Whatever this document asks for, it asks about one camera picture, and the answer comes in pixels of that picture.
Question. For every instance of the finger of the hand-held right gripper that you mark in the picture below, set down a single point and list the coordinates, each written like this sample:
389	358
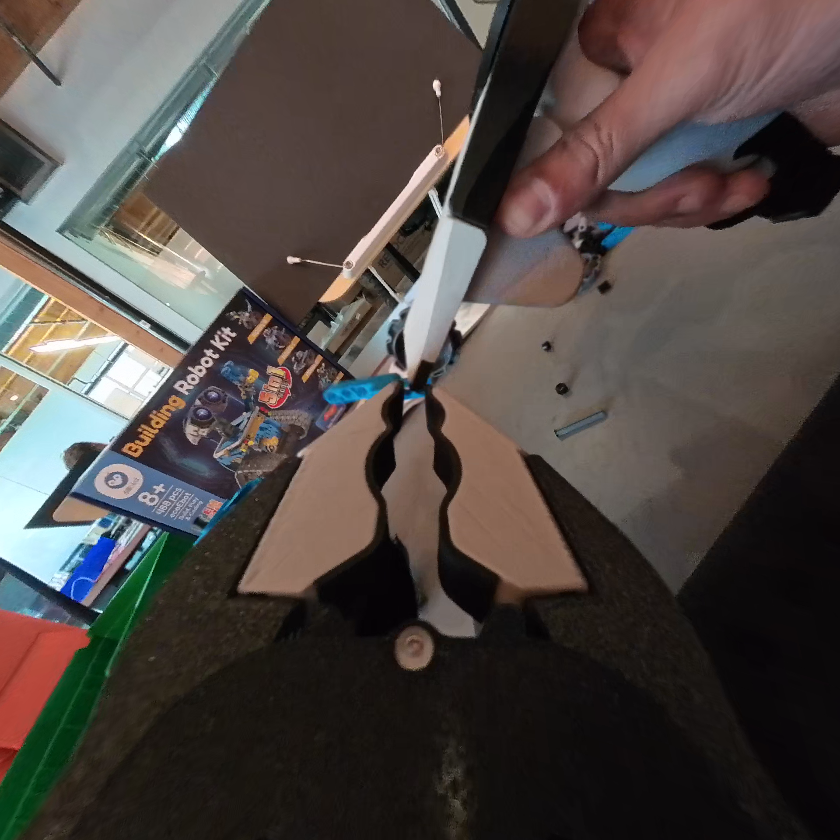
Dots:
446	282
525	272

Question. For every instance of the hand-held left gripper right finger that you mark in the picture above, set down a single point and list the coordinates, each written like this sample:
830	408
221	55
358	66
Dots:
512	518

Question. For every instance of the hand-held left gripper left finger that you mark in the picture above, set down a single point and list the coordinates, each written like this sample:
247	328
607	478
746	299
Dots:
315	518

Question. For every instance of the blue toy beam piece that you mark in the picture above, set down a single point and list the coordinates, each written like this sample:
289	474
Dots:
351	390

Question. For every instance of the grey desk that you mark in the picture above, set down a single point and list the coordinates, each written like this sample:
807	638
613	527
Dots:
656	367

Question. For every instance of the person's right hand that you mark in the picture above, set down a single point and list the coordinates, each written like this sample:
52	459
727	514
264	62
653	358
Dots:
689	59

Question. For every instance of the robot kit box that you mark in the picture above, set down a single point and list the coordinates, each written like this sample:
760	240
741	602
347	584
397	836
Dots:
197	420

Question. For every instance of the dark brown board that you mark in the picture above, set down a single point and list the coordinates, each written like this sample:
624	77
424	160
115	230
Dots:
315	164

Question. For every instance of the green plastic bin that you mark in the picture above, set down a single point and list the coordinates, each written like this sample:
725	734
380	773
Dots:
79	689

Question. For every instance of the orange plastic bin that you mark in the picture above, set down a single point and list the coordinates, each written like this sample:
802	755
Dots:
33	663

